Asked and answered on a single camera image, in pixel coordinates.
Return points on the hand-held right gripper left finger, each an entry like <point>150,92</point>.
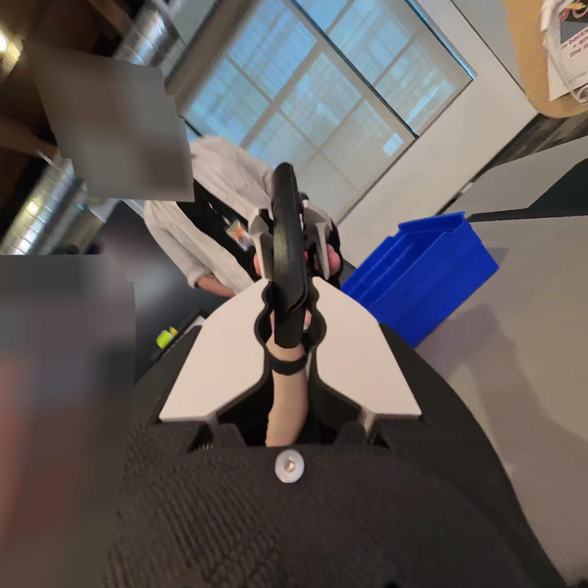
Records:
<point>216,367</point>

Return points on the instruction sheet on stand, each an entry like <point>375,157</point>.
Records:
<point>524,55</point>

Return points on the black wristband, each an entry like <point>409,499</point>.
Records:
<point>288,360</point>

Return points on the blue plastic bin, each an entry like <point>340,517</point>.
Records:
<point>413,276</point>

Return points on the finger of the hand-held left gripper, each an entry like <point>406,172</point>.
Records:
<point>260,239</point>
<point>322,225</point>

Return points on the person's left forearm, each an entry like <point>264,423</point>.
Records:
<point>287,409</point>

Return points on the black remote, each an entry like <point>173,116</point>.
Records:
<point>287,248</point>

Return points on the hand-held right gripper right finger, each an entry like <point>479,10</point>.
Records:
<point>367,367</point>

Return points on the black mat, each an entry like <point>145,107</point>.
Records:
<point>551,197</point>

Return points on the person's left hand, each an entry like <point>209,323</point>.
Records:
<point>322,265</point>

